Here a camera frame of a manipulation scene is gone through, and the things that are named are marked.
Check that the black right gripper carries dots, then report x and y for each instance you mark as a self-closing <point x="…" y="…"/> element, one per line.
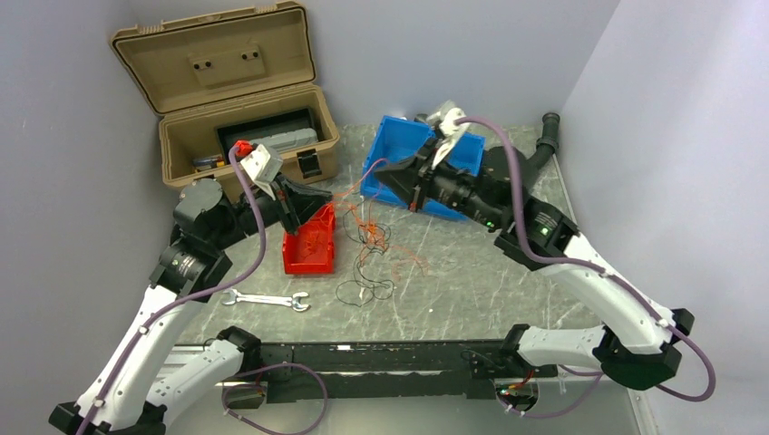
<point x="408" y="178"/>

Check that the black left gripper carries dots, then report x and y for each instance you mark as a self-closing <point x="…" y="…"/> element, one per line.
<point x="295" y="203"/>

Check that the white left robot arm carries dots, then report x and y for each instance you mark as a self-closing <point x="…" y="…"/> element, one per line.
<point x="129" y="396"/>

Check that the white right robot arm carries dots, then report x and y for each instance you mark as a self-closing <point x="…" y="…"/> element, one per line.
<point x="635" y="344"/>

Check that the blue plastic divided bin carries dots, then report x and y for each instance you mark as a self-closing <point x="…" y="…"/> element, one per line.
<point x="398" y="139"/>

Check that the red plastic bin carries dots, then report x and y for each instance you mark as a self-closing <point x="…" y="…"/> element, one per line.
<point x="311" y="251"/>

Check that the grey case in toolbox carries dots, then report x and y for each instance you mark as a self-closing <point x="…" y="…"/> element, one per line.
<point x="287" y="141"/>

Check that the silver open-end wrench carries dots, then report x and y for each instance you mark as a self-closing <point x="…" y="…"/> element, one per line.
<point x="232" y="296"/>

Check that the yellow black tool in toolbox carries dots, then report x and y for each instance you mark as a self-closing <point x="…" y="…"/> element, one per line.
<point x="207" y="163"/>

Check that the tan plastic toolbox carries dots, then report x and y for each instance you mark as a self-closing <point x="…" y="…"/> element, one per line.
<point x="239" y="74"/>

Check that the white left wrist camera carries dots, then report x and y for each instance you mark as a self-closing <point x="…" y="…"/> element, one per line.
<point x="260" y="162"/>

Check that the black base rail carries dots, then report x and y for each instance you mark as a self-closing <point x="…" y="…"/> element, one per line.
<point x="366" y="370"/>

